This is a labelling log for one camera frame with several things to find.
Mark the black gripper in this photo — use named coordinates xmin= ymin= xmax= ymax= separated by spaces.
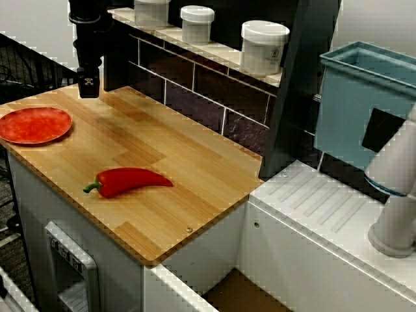
xmin=73 ymin=24 xmax=105 ymax=99

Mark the red toy pepper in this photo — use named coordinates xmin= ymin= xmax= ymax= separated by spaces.
xmin=83 ymin=167 xmax=174 ymax=199

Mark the red round plate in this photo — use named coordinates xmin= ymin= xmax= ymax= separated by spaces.
xmin=0 ymin=107 xmax=73 ymax=146

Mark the plain white lidded jar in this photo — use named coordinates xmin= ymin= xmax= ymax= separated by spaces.
xmin=133 ymin=0 xmax=171 ymax=31
xmin=180 ymin=5 xmax=216 ymax=46

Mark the dark tiled backsplash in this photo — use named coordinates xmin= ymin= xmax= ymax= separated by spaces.
xmin=127 ymin=32 xmax=277 ymax=156

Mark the light wooden shelf board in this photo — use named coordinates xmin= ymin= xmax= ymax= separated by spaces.
xmin=107 ymin=6 xmax=283 ymax=88

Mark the white jar with printed label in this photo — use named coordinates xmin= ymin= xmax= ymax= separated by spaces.
xmin=239 ymin=19 xmax=291 ymax=78

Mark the grey oven control panel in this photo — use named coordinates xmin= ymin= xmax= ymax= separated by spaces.
xmin=44 ymin=220 xmax=101 ymax=312

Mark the teal plastic bin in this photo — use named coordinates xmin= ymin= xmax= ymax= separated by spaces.
xmin=313 ymin=40 xmax=416 ymax=172

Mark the white toy faucet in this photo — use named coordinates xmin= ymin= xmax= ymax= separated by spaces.
xmin=363 ymin=103 xmax=416 ymax=259

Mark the black wire mesh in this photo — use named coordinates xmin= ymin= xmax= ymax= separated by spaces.
xmin=0 ymin=32 xmax=78 ymax=105

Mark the dark shelf side post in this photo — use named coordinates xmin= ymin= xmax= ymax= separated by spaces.
xmin=259 ymin=0 xmax=343 ymax=179

